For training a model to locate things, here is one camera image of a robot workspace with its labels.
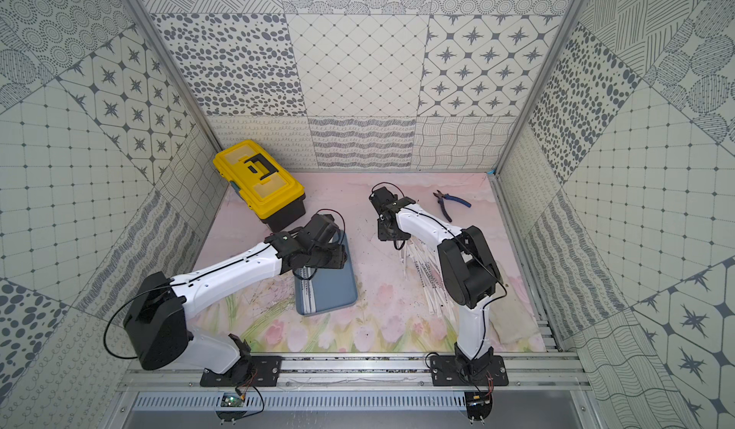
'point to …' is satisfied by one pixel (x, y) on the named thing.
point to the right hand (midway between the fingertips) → (395, 236)
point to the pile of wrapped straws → (422, 263)
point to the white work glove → (513, 321)
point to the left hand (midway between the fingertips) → (343, 251)
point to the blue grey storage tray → (320, 289)
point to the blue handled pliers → (440, 196)
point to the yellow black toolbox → (264, 185)
